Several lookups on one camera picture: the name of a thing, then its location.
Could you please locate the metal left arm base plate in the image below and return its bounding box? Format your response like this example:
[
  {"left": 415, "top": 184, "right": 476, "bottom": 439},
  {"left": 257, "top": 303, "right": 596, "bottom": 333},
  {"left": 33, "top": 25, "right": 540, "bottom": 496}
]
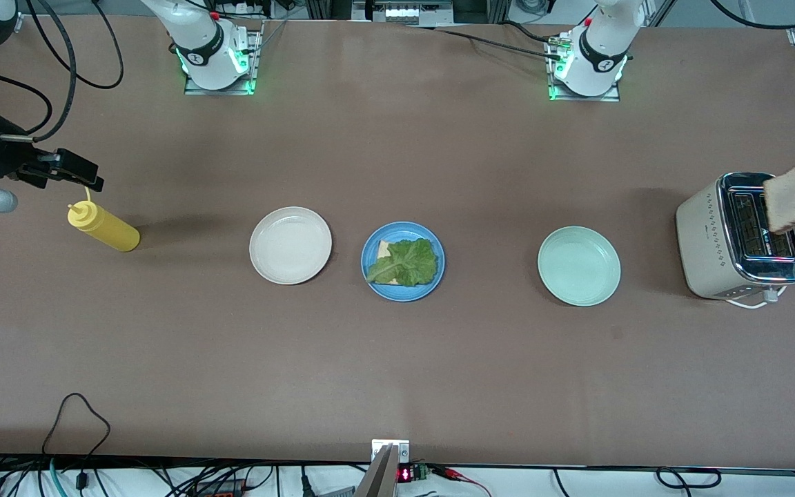
[{"left": 548, "top": 28, "right": 622, "bottom": 103}]

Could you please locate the black orange box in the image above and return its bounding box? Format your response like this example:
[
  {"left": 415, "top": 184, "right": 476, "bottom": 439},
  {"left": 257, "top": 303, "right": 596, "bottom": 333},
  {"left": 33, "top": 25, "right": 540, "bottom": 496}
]
[{"left": 194, "top": 476, "right": 248, "bottom": 497}]

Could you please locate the off-white round plate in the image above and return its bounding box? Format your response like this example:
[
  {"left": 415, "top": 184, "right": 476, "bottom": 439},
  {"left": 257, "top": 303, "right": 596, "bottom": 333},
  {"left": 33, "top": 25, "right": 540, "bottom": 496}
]
[{"left": 249, "top": 206, "right": 333, "bottom": 286}]

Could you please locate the blue round plate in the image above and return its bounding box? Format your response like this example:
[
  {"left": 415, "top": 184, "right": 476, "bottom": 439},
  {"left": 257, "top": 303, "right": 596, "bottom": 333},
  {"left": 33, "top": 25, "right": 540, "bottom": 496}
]
[{"left": 361, "top": 221, "right": 446, "bottom": 302}]

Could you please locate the red clip lead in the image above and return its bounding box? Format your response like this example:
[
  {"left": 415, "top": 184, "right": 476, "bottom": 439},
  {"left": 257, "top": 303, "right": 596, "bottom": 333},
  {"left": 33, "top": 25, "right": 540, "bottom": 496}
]
[{"left": 432, "top": 466, "right": 493, "bottom": 497}]

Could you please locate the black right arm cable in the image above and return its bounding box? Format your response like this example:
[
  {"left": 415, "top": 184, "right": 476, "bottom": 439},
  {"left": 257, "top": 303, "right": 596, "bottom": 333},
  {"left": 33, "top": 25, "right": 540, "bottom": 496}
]
[{"left": 0, "top": 0, "right": 126, "bottom": 142}]

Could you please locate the black looped thin cable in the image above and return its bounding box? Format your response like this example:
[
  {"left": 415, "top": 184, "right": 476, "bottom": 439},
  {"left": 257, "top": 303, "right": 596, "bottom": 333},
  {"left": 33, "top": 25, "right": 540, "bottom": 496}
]
[{"left": 40, "top": 392, "right": 112, "bottom": 477}]

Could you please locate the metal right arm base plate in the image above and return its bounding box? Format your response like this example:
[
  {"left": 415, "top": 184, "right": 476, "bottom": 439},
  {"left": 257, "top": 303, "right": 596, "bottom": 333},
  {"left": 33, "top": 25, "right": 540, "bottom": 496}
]
[{"left": 184, "top": 21, "right": 264, "bottom": 96}]

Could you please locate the green lettuce leaf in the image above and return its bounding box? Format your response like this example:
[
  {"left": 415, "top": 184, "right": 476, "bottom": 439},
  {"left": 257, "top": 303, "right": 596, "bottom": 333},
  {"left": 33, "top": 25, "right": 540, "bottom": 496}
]
[{"left": 366, "top": 238, "right": 440, "bottom": 288}]

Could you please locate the small metal bracket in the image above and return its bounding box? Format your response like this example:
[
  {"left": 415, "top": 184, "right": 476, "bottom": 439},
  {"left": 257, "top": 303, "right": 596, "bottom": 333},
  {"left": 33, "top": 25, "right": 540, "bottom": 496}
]
[{"left": 371, "top": 439, "right": 411, "bottom": 465}]

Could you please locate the grey device with lights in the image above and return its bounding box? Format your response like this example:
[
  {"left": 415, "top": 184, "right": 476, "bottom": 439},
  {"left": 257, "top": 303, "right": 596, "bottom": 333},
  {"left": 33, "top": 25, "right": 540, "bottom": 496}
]
[{"left": 351, "top": 0, "right": 455, "bottom": 27}]

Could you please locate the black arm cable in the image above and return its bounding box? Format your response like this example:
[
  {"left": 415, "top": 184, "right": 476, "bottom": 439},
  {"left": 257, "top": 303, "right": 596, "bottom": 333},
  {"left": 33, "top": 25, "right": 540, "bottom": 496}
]
[
  {"left": 0, "top": 0, "right": 126, "bottom": 142},
  {"left": 710, "top": 0, "right": 795, "bottom": 30}
]

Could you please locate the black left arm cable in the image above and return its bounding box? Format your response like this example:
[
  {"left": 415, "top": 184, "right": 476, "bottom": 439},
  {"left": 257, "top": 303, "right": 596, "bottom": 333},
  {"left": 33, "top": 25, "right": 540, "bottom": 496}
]
[{"left": 710, "top": 0, "right": 795, "bottom": 30}]

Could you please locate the black cable on table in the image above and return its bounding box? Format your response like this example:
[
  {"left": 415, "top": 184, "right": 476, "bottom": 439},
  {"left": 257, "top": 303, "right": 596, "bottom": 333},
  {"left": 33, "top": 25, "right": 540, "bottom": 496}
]
[{"left": 404, "top": 21, "right": 567, "bottom": 63}]

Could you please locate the beige chrome toaster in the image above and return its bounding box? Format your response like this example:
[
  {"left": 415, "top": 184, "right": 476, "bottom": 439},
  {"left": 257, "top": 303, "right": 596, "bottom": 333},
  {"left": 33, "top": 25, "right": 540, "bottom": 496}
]
[{"left": 676, "top": 171, "right": 795, "bottom": 301}]

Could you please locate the white toaster cord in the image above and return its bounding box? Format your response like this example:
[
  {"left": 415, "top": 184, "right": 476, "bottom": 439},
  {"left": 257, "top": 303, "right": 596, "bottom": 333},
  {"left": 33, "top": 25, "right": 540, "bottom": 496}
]
[{"left": 725, "top": 286, "right": 788, "bottom": 309}]

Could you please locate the grey angled bar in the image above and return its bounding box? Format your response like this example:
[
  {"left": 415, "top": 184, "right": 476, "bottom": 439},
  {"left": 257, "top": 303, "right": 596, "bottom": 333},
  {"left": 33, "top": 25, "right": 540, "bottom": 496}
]
[{"left": 353, "top": 444, "right": 400, "bottom": 497}]

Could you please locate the black coiled cable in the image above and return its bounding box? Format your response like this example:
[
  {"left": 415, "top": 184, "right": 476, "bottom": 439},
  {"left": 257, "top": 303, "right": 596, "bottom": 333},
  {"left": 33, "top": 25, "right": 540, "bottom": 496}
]
[{"left": 655, "top": 467, "right": 724, "bottom": 491}]

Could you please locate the pale green round plate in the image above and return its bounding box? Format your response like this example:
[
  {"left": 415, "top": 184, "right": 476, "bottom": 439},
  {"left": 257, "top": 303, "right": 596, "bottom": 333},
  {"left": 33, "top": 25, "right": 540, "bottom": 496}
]
[{"left": 537, "top": 226, "right": 622, "bottom": 307}]

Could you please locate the yellow squeeze bottle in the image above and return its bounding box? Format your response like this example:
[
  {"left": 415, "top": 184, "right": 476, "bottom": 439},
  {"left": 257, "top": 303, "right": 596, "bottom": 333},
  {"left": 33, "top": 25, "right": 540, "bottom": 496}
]
[{"left": 67, "top": 186, "right": 141, "bottom": 253}]

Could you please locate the teal cable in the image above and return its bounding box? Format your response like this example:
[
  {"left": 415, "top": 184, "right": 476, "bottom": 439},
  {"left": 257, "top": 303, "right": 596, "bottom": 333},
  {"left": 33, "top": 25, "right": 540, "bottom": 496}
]
[{"left": 48, "top": 457, "right": 68, "bottom": 497}]

